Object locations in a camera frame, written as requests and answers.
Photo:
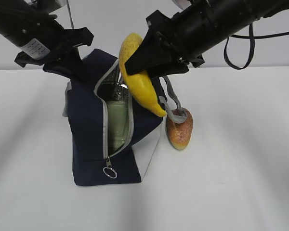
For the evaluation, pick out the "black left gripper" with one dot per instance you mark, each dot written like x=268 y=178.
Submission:
x=43 y=41

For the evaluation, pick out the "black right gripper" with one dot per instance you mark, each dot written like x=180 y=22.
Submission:
x=170 y=43

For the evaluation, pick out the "yellow banana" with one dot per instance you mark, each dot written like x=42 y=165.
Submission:
x=139 y=85

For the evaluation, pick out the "green lidded food container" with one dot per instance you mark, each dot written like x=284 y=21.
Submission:
x=118 y=125

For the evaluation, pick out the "brown bread roll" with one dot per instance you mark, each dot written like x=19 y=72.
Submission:
x=179 y=135

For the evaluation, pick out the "navy blue lunch bag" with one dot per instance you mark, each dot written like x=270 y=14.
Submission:
x=85 y=108

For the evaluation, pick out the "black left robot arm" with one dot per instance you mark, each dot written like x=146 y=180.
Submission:
x=10 y=10

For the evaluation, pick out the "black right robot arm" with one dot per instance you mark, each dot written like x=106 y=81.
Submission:
x=223 y=18

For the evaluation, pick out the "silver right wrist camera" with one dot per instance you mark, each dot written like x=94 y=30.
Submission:
x=182 y=4

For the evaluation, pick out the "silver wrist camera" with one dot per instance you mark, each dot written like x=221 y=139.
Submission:
x=47 y=6
x=182 y=4

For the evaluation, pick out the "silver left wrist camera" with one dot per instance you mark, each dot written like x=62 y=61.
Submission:
x=47 y=6

